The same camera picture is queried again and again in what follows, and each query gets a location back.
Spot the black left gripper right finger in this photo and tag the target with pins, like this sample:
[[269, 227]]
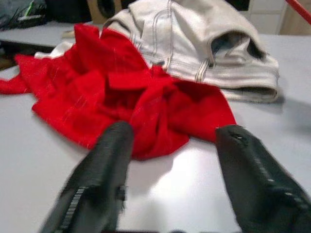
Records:
[[257, 184]]

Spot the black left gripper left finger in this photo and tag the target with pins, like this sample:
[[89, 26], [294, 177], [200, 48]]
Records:
[[97, 174]]

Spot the red striped shirt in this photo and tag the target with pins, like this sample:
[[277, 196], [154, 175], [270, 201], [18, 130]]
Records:
[[97, 97]]

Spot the grey table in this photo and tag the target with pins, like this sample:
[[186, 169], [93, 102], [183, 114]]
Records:
[[36, 36]]

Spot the light grey trousers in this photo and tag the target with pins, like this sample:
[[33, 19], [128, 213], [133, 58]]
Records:
[[189, 43]]

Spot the cardboard box with round hole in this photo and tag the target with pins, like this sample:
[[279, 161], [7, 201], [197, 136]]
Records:
[[92, 14]]

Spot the black bin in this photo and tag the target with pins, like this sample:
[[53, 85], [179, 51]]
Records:
[[68, 11]]

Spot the black item with green stripe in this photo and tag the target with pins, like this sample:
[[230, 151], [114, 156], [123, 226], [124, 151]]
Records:
[[29, 17]]

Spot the red metal frame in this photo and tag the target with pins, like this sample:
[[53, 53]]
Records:
[[298, 11]]

